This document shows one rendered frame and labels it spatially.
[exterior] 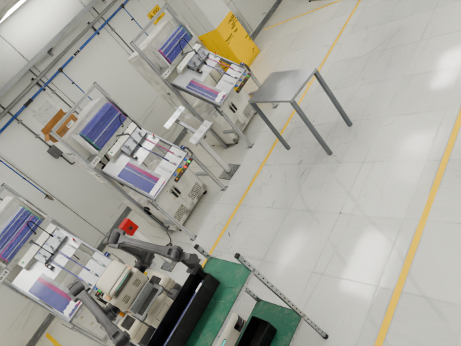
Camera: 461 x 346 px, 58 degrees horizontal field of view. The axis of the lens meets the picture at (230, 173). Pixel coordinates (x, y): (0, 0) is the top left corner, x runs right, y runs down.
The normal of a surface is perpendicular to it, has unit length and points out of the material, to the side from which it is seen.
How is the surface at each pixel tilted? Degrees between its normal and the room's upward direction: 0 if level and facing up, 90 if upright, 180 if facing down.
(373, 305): 0
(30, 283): 47
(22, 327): 90
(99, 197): 90
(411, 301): 0
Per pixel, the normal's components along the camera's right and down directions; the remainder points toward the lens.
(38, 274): 0.06, -0.44
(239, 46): 0.63, 0.00
